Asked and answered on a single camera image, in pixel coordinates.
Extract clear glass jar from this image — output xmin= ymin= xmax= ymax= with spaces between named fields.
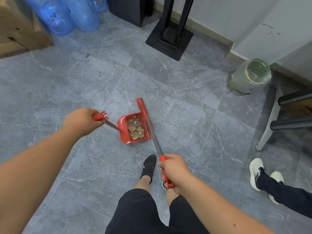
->
xmin=227 ymin=58 xmax=272 ymax=96

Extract person's left hand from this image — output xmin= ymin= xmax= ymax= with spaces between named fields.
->
xmin=63 ymin=108 xmax=101 ymax=138

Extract person's left leg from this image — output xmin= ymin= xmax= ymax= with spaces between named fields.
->
xmin=133 ymin=175 xmax=153 ymax=196

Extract person's right leg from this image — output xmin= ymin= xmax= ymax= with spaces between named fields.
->
xmin=166 ymin=188 xmax=180 ymax=207

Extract pile of crumpled trash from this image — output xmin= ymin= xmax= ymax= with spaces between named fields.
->
xmin=126 ymin=116 xmax=145 ymax=141

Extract red long-handled broom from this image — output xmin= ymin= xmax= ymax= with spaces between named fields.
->
xmin=137 ymin=98 xmax=175 ymax=189

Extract blue water jug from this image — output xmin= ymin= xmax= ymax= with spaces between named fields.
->
xmin=88 ymin=0 xmax=109 ymax=13
xmin=61 ymin=0 xmax=100 ymax=32
xmin=22 ymin=0 xmax=75 ymax=36

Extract person's left forearm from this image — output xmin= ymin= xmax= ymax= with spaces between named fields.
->
xmin=0 ymin=124 xmax=84 ymax=234

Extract person's right hand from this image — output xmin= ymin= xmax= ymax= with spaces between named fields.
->
xmin=158 ymin=154 xmax=194 ymax=196

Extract brown cardboard box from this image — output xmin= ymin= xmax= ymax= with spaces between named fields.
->
xmin=0 ymin=0 xmax=55 ymax=59

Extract black cabinet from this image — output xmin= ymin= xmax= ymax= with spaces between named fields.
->
xmin=107 ymin=0 xmax=155 ymax=28

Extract person's black shorts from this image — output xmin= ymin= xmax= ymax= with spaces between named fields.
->
xmin=105 ymin=188 xmax=210 ymax=234

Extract person's right forearm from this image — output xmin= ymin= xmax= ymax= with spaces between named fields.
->
xmin=179 ymin=178 xmax=276 ymax=234

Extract black metal stand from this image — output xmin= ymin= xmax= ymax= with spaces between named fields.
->
xmin=145 ymin=0 xmax=195 ymax=62

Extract red long-handled dustpan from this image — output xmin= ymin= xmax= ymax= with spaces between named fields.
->
xmin=92 ymin=111 xmax=152 ymax=144

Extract person's black left shoe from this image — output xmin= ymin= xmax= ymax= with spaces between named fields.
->
xmin=140 ymin=154 xmax=157 ymax=185

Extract person's leg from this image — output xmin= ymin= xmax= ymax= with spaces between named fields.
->
xmin=166 ymin=188 xmax=180 ymax=207
xmin=133 ymin=175 xmax=153 ymax=196
xmin=256 ymin=173 xmax=312 ymax=220

